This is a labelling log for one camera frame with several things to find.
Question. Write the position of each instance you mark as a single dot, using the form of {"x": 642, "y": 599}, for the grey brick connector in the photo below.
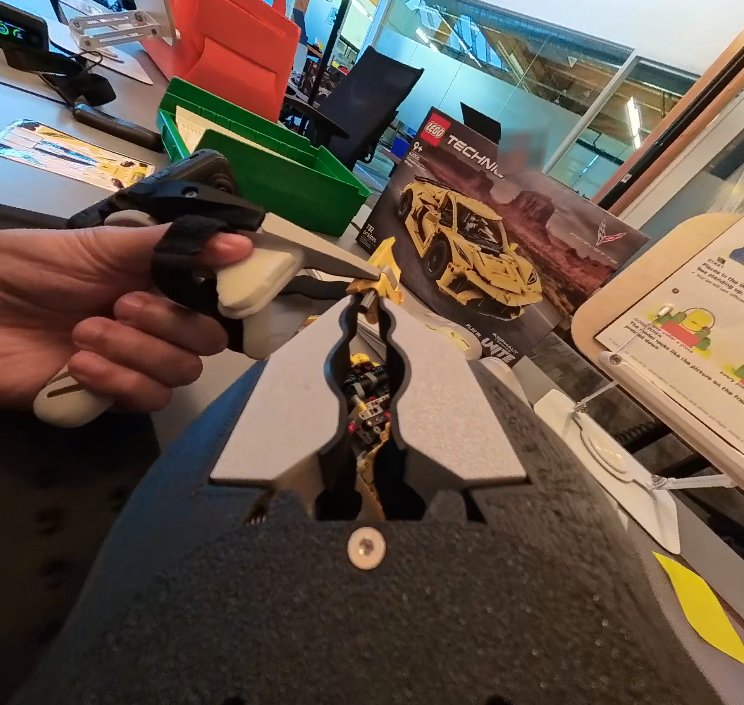
{"x": 390, "y": 279}

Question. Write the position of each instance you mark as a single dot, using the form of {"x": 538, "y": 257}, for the black toy set box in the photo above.
{"x": 523, "y": 240}

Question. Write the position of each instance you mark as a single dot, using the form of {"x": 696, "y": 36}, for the black pole stand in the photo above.
{"x": 337, "y": 25}

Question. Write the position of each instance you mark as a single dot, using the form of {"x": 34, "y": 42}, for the instruction booklet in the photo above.
{"x": 442, "y": 333}

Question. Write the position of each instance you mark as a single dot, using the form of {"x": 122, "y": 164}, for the grey desk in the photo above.
{"x": 35, "y": 193}

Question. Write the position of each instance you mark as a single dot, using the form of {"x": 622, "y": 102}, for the small blue storage bin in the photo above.
{"x": 401, "y": 147}

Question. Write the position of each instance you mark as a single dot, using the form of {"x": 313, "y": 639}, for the small black display device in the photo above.
{"x": 23, "y": 33}

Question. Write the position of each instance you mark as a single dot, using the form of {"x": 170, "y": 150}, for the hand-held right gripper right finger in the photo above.
{"x": 459, "y": 420}

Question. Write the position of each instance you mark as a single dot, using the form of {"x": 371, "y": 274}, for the printed sticker sheet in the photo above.
{"x": 70, "y": 152}

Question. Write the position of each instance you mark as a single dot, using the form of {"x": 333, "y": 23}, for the green plastic bin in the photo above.
{"x": 279, "y": 176}

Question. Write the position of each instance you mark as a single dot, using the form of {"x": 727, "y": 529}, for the black office chair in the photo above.
{"x": 372, "y": 94}

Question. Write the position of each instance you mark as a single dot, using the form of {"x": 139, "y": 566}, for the wooden rail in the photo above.
{"x": 668, "y": 129}

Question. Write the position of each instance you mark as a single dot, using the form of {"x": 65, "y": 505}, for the printed instruction sheet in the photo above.
{"x": 686, "y": 333}

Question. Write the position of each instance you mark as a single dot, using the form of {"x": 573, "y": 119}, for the orange plastic bag holder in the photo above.
{"x": 244, "y": 36}

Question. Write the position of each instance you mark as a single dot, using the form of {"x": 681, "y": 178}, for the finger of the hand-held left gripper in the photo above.
{"x": 314, "y": 245}

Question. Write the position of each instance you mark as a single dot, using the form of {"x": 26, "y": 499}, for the black slim device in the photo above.
{"x": 116, "y": 126}

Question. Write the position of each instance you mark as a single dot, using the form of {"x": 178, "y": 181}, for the person's left hand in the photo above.
{"x": 70, "y": 286}

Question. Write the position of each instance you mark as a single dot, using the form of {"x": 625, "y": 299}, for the yellow brick car model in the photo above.
{"x": 366, "y": 391}

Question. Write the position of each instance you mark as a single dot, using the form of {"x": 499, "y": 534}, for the yellow panel with red pins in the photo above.
{"x": 383, "y": 257}

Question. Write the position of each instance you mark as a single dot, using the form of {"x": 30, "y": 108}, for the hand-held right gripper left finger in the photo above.
{"x": 279, "y": 420}

